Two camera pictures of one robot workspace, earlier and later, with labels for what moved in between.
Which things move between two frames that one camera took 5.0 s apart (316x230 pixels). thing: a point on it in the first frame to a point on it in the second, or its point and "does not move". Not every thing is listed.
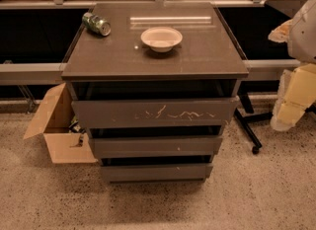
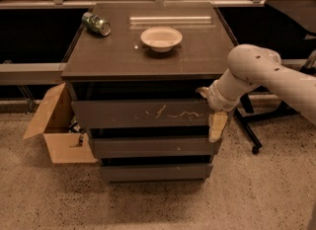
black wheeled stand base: x=249 y=115 does not move
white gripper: x=303 y=37 to x=214 y=98
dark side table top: x=288 y=6 does not move
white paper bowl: x=161 y=38 does not move
